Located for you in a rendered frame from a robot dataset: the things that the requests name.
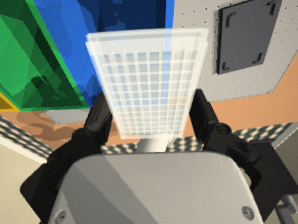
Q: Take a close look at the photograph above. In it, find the yellow bin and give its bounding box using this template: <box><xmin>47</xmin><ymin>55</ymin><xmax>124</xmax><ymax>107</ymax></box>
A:
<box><xmin>0</xmin><ymin>93</ymin><xmax>20</xmax><ymax>112</ymax></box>

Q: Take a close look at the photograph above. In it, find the green open bin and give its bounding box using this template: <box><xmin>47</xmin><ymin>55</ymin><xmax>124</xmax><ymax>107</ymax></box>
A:
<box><xmin>0</xmin><ymin>0</ymin><xmax>89</xmax><ymax>111</ymax></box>

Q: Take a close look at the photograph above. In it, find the blue bin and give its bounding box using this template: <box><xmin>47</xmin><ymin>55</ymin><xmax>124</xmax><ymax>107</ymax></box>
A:
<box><xmin>33</xmin><ymin>0</ymin><xmax>175</xmax><ymax>109</ymax></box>

